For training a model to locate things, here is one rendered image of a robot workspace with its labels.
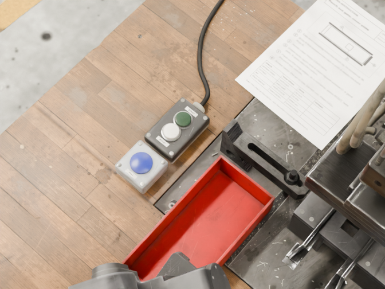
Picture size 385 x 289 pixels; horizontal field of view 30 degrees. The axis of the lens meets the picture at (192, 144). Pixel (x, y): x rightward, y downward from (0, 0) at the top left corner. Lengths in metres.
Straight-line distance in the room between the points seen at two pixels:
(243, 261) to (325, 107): 0.34
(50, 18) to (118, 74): 1.20
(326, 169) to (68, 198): 0.47
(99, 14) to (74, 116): 1.22
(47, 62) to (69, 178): 1.20
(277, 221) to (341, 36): 0.40
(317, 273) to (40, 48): 1.50
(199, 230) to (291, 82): 0.34
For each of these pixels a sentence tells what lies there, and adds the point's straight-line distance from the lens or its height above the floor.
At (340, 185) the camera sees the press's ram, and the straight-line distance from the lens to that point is 1.04.
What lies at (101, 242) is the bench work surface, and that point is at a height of 0.90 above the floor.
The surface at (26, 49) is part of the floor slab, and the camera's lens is 2.50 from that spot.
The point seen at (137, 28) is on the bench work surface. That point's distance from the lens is 1.42.
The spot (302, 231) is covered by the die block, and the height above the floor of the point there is 0.94.
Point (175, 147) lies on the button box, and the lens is 1.27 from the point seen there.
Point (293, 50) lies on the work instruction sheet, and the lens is 1.41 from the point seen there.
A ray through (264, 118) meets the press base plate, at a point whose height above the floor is 0.90.
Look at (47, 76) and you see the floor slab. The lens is 2.43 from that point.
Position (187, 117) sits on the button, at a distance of 1.28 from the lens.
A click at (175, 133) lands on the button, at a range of 1.27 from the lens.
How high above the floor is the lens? 2.10
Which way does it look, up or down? 66 degrees down
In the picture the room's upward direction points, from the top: 3 degrees clockwise
